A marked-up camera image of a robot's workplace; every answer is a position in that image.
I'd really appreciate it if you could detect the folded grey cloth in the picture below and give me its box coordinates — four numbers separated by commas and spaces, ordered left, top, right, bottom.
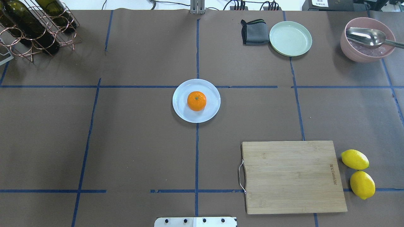
241, 19, 270, 46

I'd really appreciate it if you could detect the orange fruit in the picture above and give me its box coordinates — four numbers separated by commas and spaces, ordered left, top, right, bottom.
187, 91, 207, 112

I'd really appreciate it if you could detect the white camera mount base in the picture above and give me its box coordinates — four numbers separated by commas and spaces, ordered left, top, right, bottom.
154, 217, 238, 227

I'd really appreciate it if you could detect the copper wire bottle rack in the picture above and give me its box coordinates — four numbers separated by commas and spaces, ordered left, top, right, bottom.
1, 0, 82, 62

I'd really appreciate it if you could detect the lower yellow lemon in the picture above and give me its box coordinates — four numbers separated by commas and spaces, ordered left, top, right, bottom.
349, 171, 376, 200

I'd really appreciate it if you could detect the white wire cup rack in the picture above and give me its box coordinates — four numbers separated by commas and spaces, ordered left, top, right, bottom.
0, 38, 14, 66

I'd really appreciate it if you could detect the mint green plate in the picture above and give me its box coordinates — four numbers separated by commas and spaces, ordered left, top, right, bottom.
269, 21, 312, 57

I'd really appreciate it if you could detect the pink bowl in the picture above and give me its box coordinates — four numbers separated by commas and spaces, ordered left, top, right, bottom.
340, 17, 395, 63

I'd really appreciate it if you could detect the dark green wine bottle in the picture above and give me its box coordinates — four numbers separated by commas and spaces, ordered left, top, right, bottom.
1, 0, 60, 55

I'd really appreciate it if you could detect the metal scoop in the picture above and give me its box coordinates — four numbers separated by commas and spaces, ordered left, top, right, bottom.
345, 27, 404, 49

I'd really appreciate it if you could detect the yellow lemon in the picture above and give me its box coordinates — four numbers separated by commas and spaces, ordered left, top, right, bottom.
341, 149, 370, 171
349, 171, 376, 200

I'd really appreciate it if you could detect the wooden cutting board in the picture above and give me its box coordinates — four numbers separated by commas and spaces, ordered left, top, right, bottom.
241, 141, 348, 215

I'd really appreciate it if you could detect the light blue plate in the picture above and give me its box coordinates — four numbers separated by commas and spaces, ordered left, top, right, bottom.
173, 79, 221, 123

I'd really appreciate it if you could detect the upper yellow lemon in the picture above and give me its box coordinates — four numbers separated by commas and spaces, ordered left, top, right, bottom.
341, 149, 370, 171

